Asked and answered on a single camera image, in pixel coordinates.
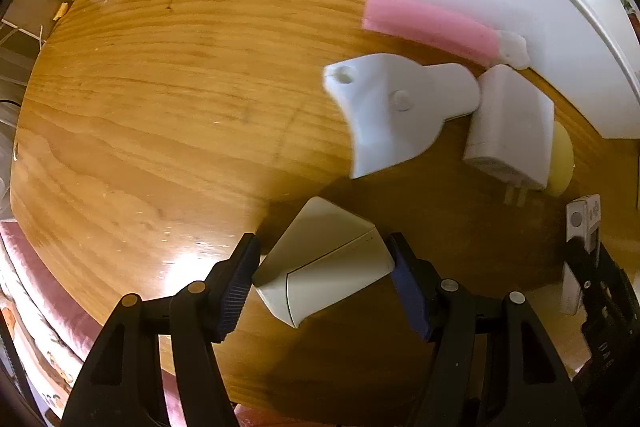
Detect beige angular device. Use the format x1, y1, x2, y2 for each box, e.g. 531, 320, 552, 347
253, 197, 395, 329

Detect small white digital camera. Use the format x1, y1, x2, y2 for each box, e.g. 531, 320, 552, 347
560, 194, 602, 315

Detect white power adapter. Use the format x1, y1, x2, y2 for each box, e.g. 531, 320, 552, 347
463, 65, 554, 191

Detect white plastic scraper holder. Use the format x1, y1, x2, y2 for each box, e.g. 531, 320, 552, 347
322, 53, 480, 179

